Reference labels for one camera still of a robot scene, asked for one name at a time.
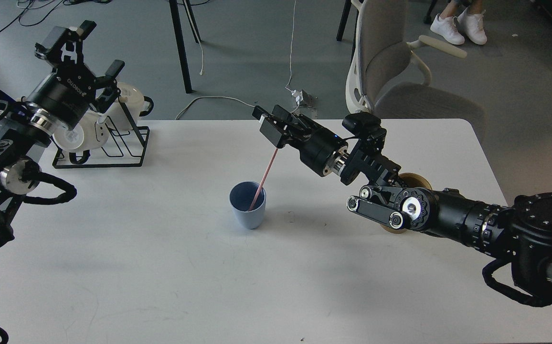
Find pink chopstick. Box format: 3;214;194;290
248;148;279;211

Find black wire mug rack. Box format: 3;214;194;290
53;104;150;169

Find black table legs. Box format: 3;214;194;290
167;0;202;94

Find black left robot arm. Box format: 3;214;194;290
0;20;125;248

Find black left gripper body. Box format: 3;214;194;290
27;68;102;130

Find white sneaker left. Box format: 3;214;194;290
430;14;465;45

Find white floor cable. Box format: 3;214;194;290
175;0;301;120

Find blue plastic cup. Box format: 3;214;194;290
229;181;266;229

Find white mug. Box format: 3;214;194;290
53;113;109;165
105;81;154;132

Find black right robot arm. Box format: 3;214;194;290
253;105;552;307

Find grey office chair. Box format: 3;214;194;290
345;0;487;141

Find white sneaker right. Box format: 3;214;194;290
457;7;488;45

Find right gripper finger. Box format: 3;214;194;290
252;105;322;137
259;117;308;149

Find white mug front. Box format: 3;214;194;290
53;113;109;165

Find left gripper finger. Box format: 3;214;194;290
34;20;97;77
88;60;125;113

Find bamboo cylinder holder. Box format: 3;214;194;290
381;172;432;234

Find white mug rear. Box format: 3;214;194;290
105;81;154;132

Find white sneaker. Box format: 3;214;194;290
430;14;465;45
457;7;488;45

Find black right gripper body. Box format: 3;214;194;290
297;127;348;177

